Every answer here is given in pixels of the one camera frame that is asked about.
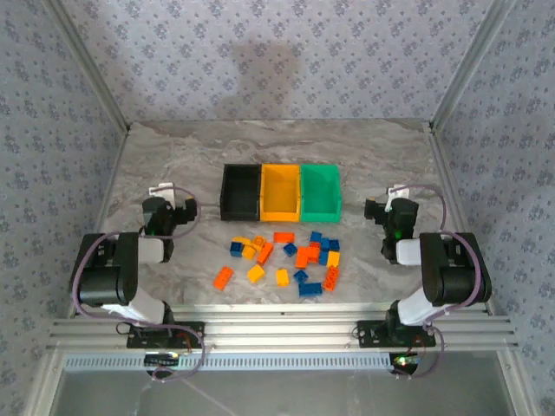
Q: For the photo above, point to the black plastic bin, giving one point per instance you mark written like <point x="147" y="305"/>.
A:
<point x="240" y="193"/>

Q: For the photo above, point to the aluminium frame leg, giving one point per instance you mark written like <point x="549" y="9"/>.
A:
<point x="45" y="385"/>
<point x="511" y="381"/>

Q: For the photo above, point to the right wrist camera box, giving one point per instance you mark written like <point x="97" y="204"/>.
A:
<point x="374" y="210"/>

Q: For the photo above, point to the yellow plastic bin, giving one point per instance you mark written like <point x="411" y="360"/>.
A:
<point x="281" y="193"/>

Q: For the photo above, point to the blue long lego brick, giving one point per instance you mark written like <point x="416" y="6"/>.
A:
<point x="310" y="289"/>

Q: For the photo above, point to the black controller board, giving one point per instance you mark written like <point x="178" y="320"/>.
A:
<point x="162" y="359"/>
<point x="403" y="363"/>

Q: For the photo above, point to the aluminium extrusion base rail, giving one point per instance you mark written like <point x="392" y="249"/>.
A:
<point x="282" y="329"/>

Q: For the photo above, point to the aluminium side rail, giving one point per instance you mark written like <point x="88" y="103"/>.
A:
<point x="448" y="182"/>
<point x="102" y="212"/>

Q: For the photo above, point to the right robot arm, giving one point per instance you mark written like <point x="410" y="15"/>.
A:
<point x="455" y="277"/>

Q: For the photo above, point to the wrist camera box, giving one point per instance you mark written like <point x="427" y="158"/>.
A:
<point x="189" y="210"/>
<point x="374" y="210"/>

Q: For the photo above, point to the green plastic bin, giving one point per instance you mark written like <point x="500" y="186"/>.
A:
<point x="320" y="193"/>

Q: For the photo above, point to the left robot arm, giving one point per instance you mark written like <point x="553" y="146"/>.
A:
<point x="104" y="277"/>

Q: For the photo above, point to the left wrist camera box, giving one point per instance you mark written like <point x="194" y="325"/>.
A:
<point x="189" y="210"/>

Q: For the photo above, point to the orange lego brick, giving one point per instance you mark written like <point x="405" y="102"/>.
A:
<point x="313" y="255"/>
<point x="331" y="278"/>
<point x="284" y="237"/>
<point x="265" y="253"/>
<point x="223" y="277"/>
<point x="302" y="259"/>

